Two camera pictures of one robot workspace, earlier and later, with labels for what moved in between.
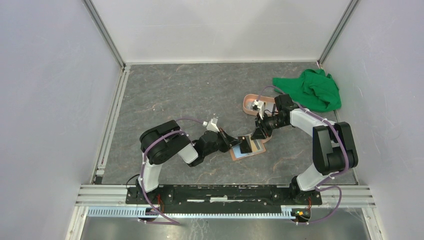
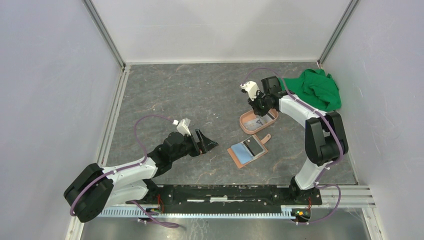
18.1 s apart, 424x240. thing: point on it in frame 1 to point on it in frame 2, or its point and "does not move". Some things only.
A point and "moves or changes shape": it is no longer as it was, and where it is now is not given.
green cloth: [312, 89] does not move
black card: [244, 146] to [253, 146]
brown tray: [269, 102] moves or changes shape
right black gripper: [260, 124] to [256, 109]
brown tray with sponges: [256, 145] moves or changes shape
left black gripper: [229, 141] to [208, 144]
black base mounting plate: [191, 199] does not move
